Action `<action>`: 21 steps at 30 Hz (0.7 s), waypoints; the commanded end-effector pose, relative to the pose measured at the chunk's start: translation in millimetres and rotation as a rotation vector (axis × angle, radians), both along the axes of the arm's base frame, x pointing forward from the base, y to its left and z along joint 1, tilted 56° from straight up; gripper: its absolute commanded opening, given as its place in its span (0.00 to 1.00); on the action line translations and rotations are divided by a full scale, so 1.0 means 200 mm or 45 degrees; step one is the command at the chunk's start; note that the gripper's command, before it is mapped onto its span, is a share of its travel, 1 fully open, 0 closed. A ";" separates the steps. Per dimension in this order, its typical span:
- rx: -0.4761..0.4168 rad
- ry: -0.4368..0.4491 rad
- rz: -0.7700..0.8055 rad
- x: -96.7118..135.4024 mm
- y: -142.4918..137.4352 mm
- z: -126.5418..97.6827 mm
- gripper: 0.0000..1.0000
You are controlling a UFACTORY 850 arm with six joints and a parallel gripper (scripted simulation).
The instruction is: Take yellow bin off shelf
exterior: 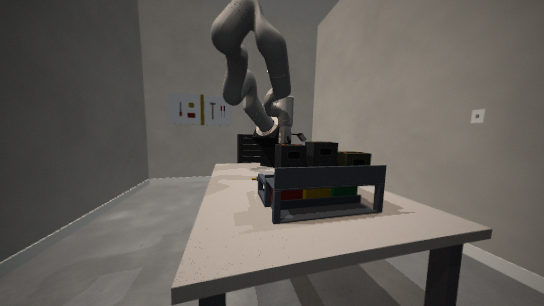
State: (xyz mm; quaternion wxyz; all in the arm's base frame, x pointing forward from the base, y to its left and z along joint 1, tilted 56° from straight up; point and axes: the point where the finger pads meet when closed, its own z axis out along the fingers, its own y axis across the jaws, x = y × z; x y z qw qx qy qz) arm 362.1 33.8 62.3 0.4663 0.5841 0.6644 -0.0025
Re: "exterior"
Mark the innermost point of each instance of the black metal shelf rack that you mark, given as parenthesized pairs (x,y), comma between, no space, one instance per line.
(302,178)

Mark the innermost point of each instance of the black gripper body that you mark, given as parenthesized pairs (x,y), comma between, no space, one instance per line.
(284,131)

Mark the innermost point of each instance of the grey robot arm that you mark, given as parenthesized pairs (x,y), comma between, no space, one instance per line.
(227,33)

